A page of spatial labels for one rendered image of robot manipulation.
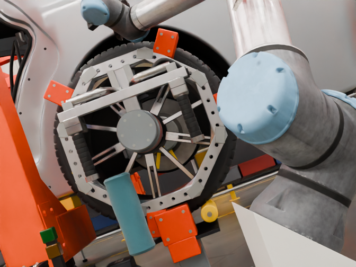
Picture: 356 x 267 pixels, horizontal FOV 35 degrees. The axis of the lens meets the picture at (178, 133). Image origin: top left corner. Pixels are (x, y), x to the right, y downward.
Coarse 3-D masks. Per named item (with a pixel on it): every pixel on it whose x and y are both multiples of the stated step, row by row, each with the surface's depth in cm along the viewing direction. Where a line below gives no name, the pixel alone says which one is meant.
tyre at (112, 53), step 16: (112, 48) 203; (128, 48) 202; (176, 48) 203; (96, 64) 202; (192, 64) 201; (208, 80) 200; (224, 144) 199; (64, 160) 202; (224, 160) 199; (64, 176) 202; (224, 176) 200; (80, 192) 201; (208, 192) 199; (96, 208) 201; (112, 208) 200; (192, 208) 200
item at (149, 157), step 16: (144, 64) 202; (160, 96) 204; (176, 112) 203; (96, 128) 204; (112, 128) 204; (160, 144) 203; (208, 144) 202; (176, 160) 202; (192, 176) 202; (160, 192) 202
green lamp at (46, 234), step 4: (48, 228) 170; (52, 228) 171; (40, 232) 170; (44, 232) 170; (48, 232) 170; (52, 232) 170; (56, 232) 173; (44, 236) 170; (48, 236) 170; (52, 236) 170; (56, 236) 172; (44, 240) 170; (48, 240) 170; (52, 240) 170
